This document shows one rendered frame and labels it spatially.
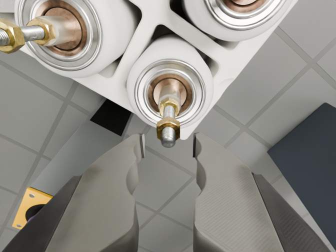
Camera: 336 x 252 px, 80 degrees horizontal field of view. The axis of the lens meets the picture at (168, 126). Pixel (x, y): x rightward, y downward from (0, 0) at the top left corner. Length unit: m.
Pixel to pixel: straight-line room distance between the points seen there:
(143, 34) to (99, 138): 0.17
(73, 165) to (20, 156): 0.45
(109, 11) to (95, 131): 0.19
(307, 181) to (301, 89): 0.21
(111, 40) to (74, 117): 0.37
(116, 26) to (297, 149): 0.47
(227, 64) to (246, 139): 0.32
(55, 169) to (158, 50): 0.17
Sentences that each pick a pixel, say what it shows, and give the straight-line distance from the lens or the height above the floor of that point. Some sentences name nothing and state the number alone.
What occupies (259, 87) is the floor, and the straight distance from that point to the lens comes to 0.52.
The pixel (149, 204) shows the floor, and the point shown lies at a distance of 0.71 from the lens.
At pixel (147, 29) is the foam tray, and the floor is 0.18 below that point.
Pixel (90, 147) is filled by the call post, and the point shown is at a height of 0.22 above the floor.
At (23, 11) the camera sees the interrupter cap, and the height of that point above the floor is 0.25.
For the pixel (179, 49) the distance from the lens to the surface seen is 0.21.
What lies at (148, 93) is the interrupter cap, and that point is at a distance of 0.22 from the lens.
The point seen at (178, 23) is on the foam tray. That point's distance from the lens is 0.28.
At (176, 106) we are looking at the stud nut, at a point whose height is 0.29.
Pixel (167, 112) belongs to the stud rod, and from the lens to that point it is 0.17.
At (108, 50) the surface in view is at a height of 0.25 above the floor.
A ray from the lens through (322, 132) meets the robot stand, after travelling 0.56.
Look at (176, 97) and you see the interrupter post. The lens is 0.19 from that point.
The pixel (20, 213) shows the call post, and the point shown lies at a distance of 0.28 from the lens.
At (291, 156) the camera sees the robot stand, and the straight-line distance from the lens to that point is 0.56.
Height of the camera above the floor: 0.46
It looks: 62 degrees down
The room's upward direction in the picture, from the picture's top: 177 degrees counter-clockwise
